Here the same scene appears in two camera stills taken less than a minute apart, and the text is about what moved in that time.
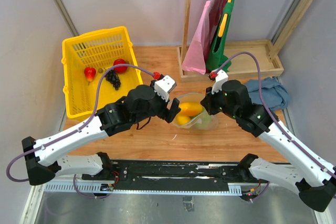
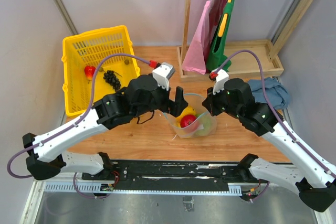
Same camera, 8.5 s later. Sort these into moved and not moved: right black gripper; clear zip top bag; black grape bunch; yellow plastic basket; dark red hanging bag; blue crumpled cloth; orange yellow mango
Moved: clear zip top bag; orange yellow mango
Not moved: blue crumpled cloth; yellow plastic basket; dark red hanging bag; black grape bunch; right black gripper
